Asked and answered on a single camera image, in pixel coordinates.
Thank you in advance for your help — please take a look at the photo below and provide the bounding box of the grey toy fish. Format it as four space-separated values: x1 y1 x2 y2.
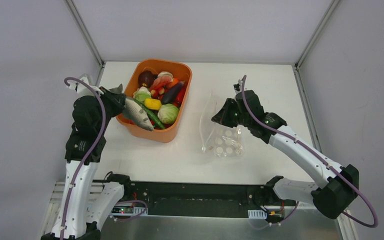
108 84 154 132

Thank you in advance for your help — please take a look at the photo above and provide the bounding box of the green toy cucumber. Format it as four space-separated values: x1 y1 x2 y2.
133 99 166 130

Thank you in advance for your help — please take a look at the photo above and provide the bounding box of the purple toy eggplant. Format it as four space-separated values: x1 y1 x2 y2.
160 81 185 105

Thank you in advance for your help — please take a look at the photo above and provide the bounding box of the red toy chili pepper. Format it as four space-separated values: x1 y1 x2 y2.
174 87 186 105

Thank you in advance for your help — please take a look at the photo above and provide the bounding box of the white toy cauliflower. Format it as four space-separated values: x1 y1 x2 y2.
133 86 152 103

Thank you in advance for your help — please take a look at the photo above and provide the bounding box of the orange plastic bin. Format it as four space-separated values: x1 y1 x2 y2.
116 58 193 143

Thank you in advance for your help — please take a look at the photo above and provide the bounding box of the yellow toy corn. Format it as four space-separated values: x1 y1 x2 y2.
143 98 163 111

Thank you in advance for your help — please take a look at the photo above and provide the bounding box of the green toy cabbage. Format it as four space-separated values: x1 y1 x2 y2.
157 103 179 125

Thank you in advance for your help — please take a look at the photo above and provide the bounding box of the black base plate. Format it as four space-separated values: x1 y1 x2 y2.
121 181 295 218

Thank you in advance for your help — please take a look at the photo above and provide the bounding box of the clear zip top bag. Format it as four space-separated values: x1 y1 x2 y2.
199 92 245 157

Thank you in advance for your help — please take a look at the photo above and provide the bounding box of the toy watermelon slice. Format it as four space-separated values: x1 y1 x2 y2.
149 75 173 91

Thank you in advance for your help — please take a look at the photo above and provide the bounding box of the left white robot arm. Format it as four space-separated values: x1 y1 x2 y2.
41 77 133 240

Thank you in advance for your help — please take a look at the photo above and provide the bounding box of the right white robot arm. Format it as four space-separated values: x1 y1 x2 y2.
211 83 359 219

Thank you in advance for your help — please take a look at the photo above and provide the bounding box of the dark red toy apple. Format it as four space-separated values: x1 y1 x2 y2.
137 70 155 89

